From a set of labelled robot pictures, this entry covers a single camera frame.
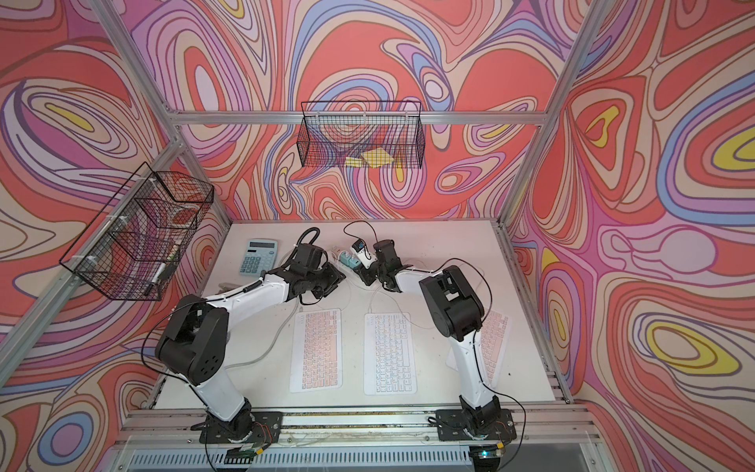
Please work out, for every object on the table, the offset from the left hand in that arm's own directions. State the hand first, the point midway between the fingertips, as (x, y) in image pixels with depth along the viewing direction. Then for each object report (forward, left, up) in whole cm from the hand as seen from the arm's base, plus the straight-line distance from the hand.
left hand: (349, 279), depth 91 cm
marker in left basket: (-11, +46, +16) cm, 50 cm away
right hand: (+9, -3, -8) cm, 12 cm away
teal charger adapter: (+9, +1, -2) cm, 9 cm away
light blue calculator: (+14, +34, -6) cm, 38 cm away
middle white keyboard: (-23, -13, -10) cm, 28 cm away
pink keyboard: (-20, +9, -10) cm, 24 cm away
